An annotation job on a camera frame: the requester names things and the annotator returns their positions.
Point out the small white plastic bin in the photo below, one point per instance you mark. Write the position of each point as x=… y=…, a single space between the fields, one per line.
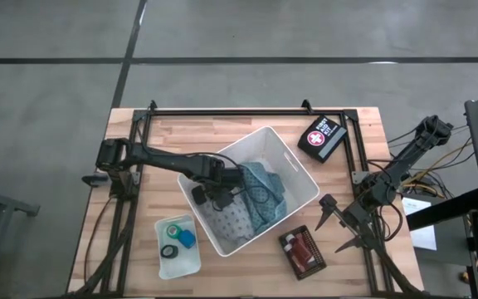
x=181 y=266

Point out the blue patterned cloth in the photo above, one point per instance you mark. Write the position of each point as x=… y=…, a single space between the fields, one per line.
x=268 y=212

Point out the black first aid kit pouch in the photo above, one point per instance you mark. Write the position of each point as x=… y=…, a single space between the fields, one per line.
x=322 y=139

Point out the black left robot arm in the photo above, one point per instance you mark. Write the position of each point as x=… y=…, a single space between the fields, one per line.
x=160 y=158

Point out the blue bandage roll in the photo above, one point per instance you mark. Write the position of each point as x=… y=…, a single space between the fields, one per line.
x=188 y=240

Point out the grey metal mounting plate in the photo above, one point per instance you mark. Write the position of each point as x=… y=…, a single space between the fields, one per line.
x=357 y=177

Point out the grey patterned cloth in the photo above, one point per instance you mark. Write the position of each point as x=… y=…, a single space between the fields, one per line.
x=226 y=226

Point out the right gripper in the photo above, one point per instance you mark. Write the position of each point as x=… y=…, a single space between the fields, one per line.
x=357 y=220

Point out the black bandage roll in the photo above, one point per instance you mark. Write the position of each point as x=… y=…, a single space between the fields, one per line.
x=163 y=251

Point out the green bandage roll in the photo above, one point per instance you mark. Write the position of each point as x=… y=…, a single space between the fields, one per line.
x=169 y=231

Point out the grey metal stand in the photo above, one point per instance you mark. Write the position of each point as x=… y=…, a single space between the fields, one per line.
x=2 y=203

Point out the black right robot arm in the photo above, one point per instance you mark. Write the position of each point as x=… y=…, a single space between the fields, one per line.
x=405 y=162

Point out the white paper sheet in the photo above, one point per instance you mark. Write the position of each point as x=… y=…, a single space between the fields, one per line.
x=423 y=238

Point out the black aluminium table frame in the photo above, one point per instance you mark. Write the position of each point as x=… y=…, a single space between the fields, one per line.
x=243 y=112

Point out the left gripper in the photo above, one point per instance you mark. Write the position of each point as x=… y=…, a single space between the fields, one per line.
x=226 y=178

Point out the large white woven basket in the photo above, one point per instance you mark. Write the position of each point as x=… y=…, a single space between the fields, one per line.
x=297 y=182

